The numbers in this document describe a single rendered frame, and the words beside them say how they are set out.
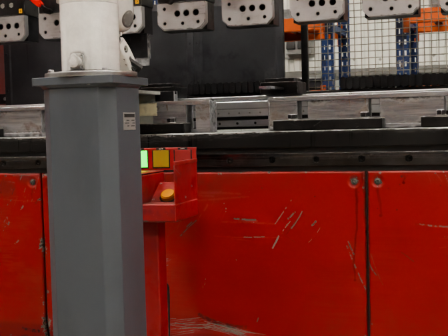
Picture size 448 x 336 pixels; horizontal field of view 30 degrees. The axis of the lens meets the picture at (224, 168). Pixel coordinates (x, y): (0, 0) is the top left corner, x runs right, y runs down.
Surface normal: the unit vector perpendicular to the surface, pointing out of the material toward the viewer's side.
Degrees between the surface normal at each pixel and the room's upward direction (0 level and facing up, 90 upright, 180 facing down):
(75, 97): 90
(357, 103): 90
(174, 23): 90
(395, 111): 90
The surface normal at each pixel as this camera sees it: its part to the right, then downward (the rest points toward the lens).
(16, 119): -0.33, 0.06
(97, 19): 0.40, 0.04
